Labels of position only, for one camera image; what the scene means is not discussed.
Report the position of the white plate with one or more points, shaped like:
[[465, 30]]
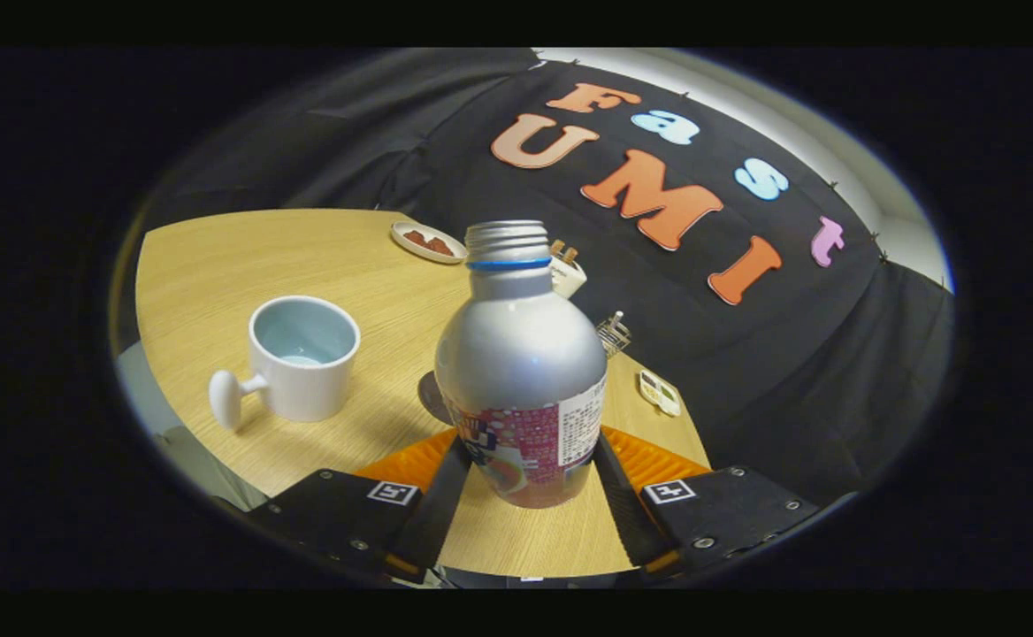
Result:
[[412, 249]]

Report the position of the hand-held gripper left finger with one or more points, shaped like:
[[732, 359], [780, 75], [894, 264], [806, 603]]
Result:
[[432, 522]]

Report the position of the white compartment tray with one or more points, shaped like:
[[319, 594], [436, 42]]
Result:
[[660, 393]]

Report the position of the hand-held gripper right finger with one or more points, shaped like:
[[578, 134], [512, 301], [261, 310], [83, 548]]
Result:
[[627, 518]]

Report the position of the wooden table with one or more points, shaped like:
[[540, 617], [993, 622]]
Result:
[[216, 257]]

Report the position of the white toaster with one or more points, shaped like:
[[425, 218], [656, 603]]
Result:
[[567, 278]]

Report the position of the silver juice bottle pink label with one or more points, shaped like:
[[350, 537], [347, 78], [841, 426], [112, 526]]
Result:
[[516, 354]]

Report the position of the brown food piece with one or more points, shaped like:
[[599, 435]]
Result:
[[415, 238], [439, 246]]

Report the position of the white cup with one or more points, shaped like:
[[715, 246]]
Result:
[[300, 389]]

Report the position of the dark brown round coaster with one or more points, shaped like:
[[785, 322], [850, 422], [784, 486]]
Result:
[[430, 398]]

